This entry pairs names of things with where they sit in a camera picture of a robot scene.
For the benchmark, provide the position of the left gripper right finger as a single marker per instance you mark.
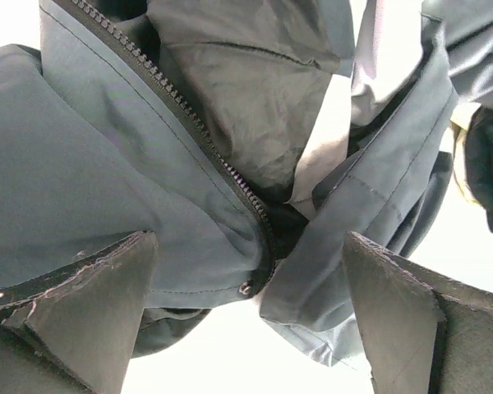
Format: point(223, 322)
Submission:
point(422, 332)

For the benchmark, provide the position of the dark grey zip jacket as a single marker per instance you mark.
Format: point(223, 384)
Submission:
point(248, 136)

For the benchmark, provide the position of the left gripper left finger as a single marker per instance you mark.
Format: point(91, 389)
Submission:
point(73, 330)

